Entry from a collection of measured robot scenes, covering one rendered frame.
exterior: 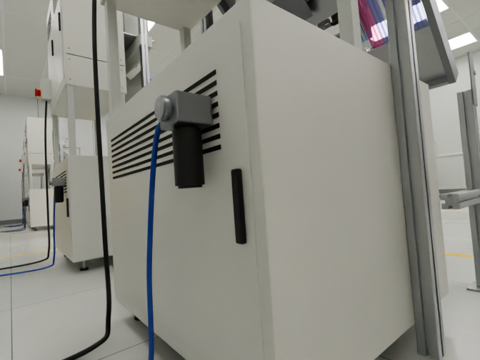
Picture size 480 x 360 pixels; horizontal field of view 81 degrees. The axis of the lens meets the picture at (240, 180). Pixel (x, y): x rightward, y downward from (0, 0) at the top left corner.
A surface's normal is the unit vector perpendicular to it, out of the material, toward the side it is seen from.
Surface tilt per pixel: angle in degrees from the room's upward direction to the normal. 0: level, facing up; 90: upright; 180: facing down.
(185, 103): 90
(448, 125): 90
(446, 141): 90
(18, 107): 90
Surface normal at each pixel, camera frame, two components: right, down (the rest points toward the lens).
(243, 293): -0.77, 0.03
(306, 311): 0.63, -0.07
